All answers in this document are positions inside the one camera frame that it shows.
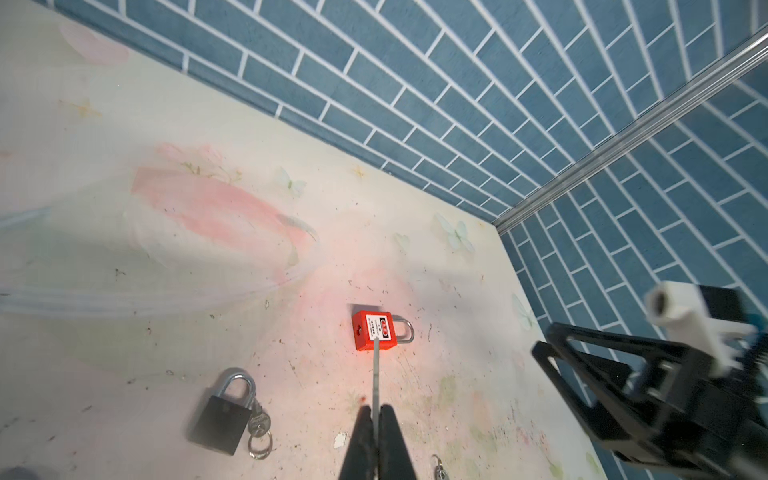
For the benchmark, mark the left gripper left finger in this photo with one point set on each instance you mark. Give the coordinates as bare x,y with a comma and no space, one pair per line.
360,461

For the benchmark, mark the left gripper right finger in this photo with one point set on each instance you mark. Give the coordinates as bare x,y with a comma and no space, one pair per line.
394,462

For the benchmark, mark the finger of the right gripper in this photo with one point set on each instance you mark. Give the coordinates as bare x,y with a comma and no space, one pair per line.
617,421

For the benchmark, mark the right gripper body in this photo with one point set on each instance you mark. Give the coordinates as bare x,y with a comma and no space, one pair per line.
703,428

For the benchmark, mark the red padlock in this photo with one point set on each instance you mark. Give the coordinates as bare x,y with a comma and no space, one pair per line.
376,331

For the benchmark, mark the black padlock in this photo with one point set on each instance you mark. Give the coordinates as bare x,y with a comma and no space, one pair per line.
230,411

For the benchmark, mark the large brass padlock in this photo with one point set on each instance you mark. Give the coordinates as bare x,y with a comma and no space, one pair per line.
439,471

